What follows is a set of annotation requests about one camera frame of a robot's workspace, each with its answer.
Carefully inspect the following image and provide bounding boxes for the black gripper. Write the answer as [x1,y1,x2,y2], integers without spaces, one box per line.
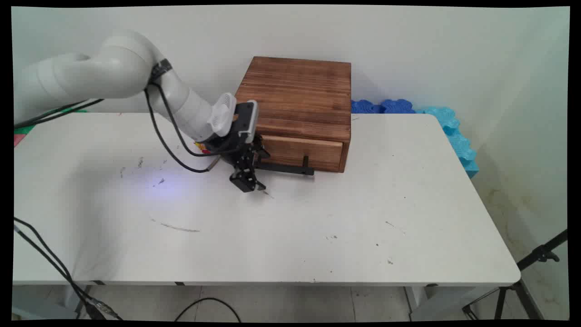
[202,133,271,193]

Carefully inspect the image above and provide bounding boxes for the wooden drawer with black handle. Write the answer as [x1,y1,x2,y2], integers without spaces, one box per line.
[253,134,344,177]

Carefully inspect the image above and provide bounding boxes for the dark wooden cabinet box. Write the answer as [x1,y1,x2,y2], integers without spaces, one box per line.
[235,56,352,173]

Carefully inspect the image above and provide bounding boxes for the dark blue foam mat piece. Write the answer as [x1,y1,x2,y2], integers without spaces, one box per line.
[380,99,416,114]
[351,99,383,114]

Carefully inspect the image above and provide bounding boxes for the light blue foam mat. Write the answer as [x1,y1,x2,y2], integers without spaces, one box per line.
[415,106,480,179]

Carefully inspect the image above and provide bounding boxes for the white table leg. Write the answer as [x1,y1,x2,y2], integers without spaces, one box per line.
[404,286,500,321]

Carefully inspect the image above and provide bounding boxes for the green and pink mat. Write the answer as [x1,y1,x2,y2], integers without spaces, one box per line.
[14,109,88,148]

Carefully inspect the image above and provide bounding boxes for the black tripod stand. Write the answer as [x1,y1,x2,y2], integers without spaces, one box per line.
[462,229,568,321]

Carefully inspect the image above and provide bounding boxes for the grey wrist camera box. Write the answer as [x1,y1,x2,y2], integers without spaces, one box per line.
[233,100,260,144]

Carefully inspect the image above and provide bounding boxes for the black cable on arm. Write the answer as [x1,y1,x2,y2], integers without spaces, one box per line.
[144,82,223,173]

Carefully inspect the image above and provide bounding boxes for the black strap on arm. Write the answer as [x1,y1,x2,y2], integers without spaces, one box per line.
[149,59,173,85]

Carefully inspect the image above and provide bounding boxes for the black looped floor cable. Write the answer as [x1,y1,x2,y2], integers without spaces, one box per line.
[175,297,242,323]

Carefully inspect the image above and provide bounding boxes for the black cables with connector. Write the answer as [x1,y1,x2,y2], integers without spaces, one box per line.
[14,217,123,321]

